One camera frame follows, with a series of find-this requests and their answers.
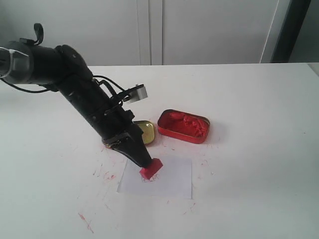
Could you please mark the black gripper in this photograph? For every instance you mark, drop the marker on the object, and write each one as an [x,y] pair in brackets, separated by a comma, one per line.
[98,110]

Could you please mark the red plastic stamp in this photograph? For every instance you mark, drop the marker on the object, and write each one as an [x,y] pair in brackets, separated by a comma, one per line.
[148,172]

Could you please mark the red ink tin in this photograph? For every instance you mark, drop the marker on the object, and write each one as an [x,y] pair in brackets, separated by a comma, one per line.
[183,126]

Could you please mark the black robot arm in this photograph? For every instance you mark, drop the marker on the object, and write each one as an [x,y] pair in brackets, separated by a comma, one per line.
[62,69]

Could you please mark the gold tin lid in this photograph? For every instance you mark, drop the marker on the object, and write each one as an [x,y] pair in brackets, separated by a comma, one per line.
[148,132]

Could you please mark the white paper sheet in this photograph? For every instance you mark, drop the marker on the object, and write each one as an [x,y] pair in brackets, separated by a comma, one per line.
[174,179]

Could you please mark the white cabinet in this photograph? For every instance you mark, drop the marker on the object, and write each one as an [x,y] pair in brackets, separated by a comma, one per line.
[151,32]

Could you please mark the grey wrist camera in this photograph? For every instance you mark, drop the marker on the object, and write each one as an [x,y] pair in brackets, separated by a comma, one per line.
[138,93]

